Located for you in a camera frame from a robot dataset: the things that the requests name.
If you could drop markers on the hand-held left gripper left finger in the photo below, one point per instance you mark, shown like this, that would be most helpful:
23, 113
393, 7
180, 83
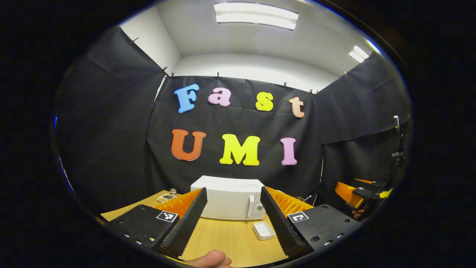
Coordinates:
186, 227

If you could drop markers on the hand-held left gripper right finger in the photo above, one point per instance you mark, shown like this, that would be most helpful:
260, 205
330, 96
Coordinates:
280, 227

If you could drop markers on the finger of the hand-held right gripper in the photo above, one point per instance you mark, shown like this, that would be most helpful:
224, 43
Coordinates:
363, 181
346, 193

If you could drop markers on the white microwave oven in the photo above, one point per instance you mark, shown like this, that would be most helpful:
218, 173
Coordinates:
223, 197

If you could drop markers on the white rectangular tray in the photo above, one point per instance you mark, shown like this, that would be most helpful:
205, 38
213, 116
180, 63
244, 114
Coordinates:
263, 230

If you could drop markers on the clear plastic bottle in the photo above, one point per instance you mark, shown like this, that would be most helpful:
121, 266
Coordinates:
172, 194

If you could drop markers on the metal spoon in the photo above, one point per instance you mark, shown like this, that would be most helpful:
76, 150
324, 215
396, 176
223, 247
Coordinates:
307, 197

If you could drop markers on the black backdrop cloth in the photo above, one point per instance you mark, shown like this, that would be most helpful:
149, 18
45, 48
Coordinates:
230, 123

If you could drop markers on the small ceiling light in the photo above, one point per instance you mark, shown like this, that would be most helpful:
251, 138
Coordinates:
359, 54

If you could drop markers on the large ceiling light panel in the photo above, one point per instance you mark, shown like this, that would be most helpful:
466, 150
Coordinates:
256, 15

